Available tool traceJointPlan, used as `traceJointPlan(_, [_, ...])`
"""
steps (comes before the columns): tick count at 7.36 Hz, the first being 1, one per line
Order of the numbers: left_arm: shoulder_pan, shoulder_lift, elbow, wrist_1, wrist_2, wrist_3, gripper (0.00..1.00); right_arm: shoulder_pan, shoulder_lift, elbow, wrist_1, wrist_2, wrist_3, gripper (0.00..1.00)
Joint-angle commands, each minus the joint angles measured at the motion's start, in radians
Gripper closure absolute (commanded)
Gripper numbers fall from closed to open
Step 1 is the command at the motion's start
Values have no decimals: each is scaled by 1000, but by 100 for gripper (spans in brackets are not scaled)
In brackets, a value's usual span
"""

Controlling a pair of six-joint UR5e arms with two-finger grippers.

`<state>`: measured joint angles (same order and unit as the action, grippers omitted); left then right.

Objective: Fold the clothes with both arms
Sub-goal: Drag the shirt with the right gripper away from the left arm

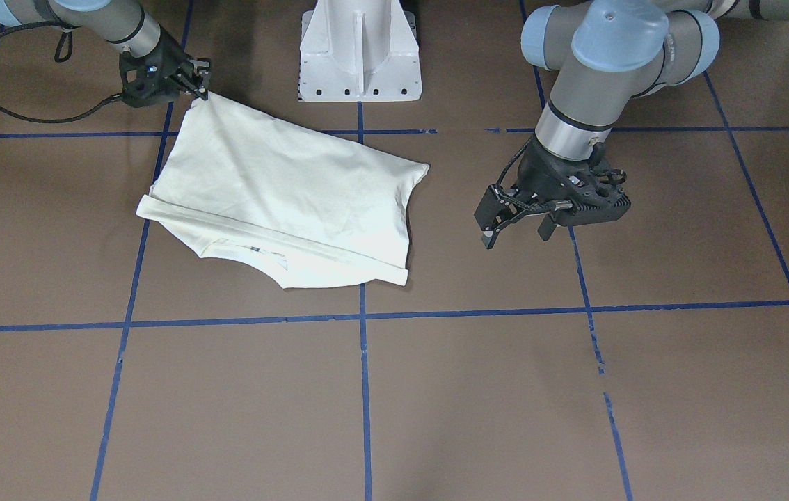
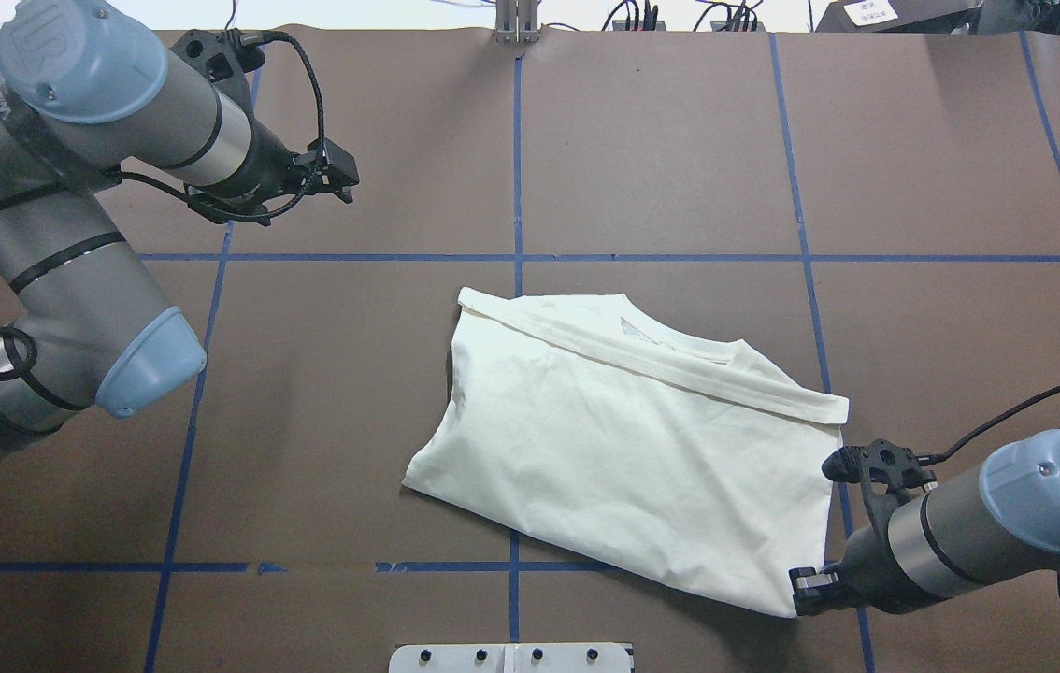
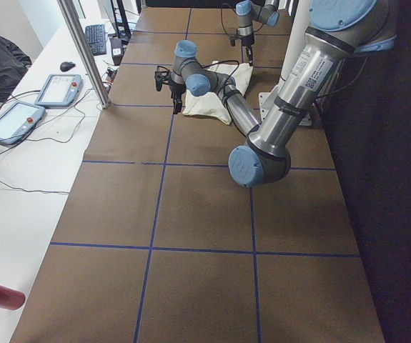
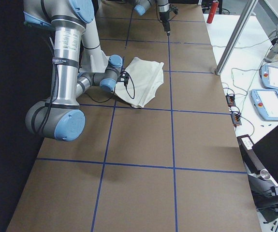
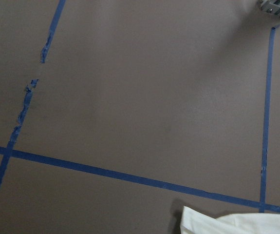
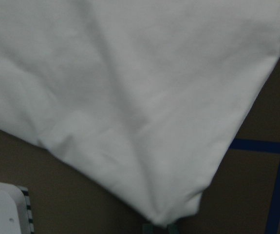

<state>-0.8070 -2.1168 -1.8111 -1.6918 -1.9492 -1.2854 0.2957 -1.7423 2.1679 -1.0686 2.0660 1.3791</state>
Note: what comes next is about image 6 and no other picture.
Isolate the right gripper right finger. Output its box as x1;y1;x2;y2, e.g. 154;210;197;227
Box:
167;223;179;234

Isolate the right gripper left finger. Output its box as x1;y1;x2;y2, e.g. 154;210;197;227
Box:
142;223;154;234

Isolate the cream long-sleeve cat shirt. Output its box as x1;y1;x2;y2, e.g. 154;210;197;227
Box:
0;0;280;227

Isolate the white camera mast with base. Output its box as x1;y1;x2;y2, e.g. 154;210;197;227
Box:
0;182;35;234

